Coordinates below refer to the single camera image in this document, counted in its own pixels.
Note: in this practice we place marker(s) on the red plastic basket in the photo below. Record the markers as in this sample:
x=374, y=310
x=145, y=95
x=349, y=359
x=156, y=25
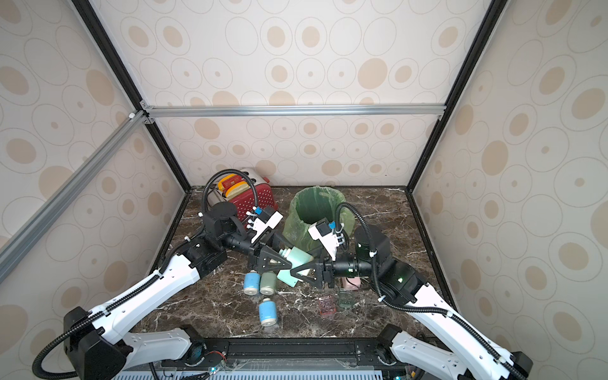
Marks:
x=245, y=201

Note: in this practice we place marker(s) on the pink pencil sharpener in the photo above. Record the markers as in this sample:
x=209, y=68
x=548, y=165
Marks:
x=351, y=284

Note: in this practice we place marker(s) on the blue pencil sharpener in row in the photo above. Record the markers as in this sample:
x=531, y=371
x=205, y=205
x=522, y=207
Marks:
x=252, y=283

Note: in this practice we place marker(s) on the clear pink shavings tray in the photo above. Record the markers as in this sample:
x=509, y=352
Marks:
x=327, y=305

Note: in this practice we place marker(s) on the silver aluminium side bar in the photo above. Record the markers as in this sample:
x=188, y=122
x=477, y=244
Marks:
x=29, y=235

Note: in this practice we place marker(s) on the sage green pencil sharpener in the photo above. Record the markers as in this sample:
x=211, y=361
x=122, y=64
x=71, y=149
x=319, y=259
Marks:
x=268, y=284

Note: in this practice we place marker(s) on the green plastic bin liner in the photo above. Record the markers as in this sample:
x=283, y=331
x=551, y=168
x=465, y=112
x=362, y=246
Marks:
x=309, y=206

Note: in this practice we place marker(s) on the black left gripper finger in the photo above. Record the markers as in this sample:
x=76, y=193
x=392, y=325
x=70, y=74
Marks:
x=278, y=242
x=270, y=264

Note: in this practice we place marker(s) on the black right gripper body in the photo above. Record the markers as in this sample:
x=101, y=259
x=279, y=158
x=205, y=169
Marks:
x=324, y=273

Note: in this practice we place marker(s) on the clear green shavings tray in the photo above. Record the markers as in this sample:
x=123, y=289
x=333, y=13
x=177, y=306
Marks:
x=345, y=300

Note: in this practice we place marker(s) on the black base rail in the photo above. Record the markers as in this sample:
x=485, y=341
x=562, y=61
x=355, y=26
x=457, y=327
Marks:
x=307, y=358

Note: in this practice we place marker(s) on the blue pencil sharpener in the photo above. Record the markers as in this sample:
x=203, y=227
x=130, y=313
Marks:
x=267, y=313
x=252, y=283

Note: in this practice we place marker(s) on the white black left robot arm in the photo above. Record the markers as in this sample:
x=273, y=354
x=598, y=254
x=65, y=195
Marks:
x=94, y=343

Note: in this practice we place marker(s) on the silver aluminium crossbar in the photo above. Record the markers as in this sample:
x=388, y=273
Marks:
x=306, y=110

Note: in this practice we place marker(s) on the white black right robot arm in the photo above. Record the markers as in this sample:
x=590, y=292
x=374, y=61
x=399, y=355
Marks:
x=351, y=247

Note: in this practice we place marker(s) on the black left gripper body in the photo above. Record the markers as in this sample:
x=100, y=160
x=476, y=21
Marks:
x=252, y=253

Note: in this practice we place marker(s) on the light green pencil sharpener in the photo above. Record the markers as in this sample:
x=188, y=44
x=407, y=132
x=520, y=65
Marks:
x=296, y=256

